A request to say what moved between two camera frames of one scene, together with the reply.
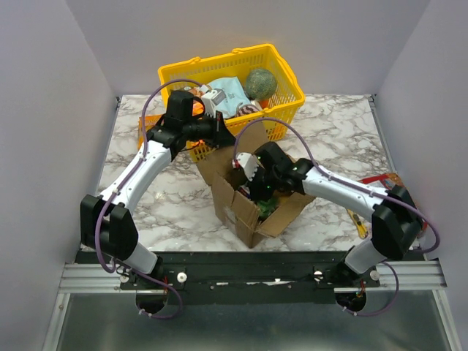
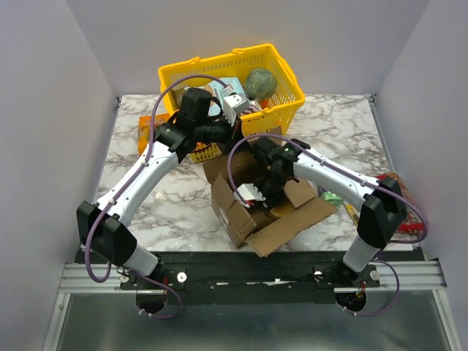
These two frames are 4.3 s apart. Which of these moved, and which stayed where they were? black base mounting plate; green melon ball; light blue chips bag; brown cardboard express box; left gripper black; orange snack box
Moved: left gripper black; brown cardboard express box
Stayed: black base mounting plate; green melon ball; light blue chips bag; orange snack box
